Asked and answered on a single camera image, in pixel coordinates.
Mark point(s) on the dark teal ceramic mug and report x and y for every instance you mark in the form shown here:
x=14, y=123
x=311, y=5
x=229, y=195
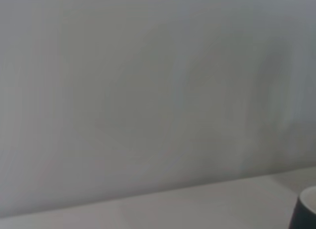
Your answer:
x=304, y=214

